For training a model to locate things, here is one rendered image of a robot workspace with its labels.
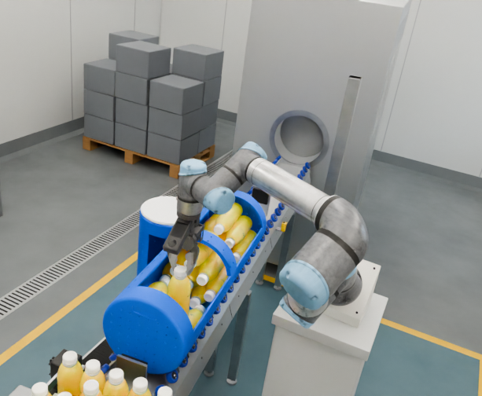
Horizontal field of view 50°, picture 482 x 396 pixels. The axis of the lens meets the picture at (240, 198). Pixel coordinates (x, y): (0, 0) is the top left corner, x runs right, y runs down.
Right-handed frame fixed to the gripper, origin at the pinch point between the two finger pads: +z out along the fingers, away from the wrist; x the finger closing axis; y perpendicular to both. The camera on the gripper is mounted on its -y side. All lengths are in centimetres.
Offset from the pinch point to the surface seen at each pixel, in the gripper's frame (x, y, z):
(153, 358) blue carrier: 1.4, -11.8, 26.2
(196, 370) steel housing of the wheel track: -7.6, 5.0, 42.2
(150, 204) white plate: 49, 76, 25
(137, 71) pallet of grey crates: 193, 322, 32
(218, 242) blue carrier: -0.6, 32.3, 6.9
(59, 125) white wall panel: 298, 341, 116
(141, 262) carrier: 46, 65, 51
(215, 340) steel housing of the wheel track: -7.6, 22.0, 42.5
